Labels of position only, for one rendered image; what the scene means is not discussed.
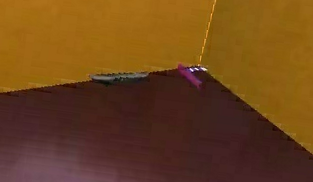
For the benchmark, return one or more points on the grey remote control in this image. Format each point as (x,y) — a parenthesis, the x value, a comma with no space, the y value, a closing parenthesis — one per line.
(119,77)

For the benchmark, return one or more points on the purple book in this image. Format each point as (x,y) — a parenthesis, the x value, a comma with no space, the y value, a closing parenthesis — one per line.
(190,74)

